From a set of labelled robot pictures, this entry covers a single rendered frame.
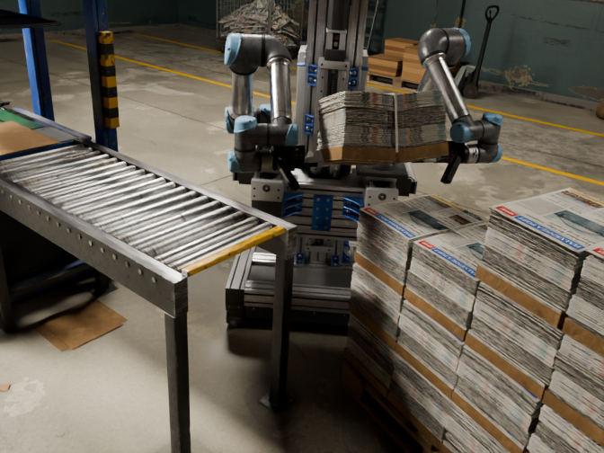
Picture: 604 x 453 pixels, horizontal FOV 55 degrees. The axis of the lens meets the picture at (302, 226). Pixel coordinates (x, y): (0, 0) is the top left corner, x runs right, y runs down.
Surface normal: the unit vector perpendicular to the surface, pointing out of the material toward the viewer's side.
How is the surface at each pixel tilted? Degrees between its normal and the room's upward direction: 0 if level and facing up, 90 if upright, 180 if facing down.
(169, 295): 90
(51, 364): 0
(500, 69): 90
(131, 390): 0
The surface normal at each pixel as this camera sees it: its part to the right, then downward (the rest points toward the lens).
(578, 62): -0.63, 0.30
